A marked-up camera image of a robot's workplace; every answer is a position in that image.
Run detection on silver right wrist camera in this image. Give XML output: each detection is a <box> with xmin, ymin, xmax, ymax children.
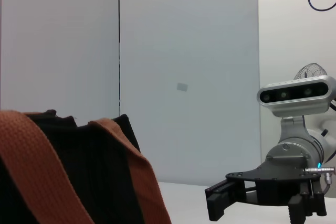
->
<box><xmin>256</xmin><ymin>75</ymin><xmax>336</xmax><ymax>120</ymax></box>

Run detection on right gripper cable with connector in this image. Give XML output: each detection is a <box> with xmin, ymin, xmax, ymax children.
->
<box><xmin>304</xmin><ymin>165</ymin><xmax>336</xmax><ymax>198</ymax></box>

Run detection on black food bag orange handles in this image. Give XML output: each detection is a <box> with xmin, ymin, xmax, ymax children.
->
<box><xmin>0</xmin><ymin>109</ymin><xmax>173</xmax><ymax>224</ymax></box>

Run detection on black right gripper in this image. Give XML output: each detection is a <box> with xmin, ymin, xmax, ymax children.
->
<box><xmin>205</xmin><ymin>160</ymin><xmax>328</xmax><ymax>224</ymax></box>

